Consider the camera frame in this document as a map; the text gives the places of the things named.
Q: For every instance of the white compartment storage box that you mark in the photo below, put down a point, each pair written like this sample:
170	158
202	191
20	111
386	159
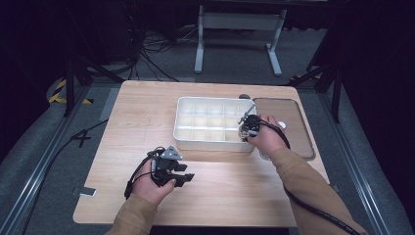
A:
208	122

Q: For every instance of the person's right hand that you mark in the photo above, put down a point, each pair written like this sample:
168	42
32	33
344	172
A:
269	137

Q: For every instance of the person's left hand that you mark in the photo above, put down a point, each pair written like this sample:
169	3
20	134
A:
150	189

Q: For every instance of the small dark round object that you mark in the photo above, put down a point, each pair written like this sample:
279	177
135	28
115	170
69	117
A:
244	96

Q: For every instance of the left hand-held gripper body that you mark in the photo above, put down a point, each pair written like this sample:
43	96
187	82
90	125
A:
166	163

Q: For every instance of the clear plastic box lid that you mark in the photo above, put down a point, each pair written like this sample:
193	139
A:
293	111

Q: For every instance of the aluminium floor rail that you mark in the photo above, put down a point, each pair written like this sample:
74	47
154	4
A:
42	166
355	163

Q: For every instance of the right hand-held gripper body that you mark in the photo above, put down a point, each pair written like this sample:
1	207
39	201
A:
251	125

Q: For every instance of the small white round cap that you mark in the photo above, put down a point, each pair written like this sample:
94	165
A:
281	124

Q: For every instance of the grey metal table frame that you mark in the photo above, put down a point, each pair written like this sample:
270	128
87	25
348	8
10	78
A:
239	21

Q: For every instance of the black metal stand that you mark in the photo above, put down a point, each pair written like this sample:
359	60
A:
326	75
76	78

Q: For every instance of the yellow black hazard tape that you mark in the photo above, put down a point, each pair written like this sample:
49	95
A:
55	96

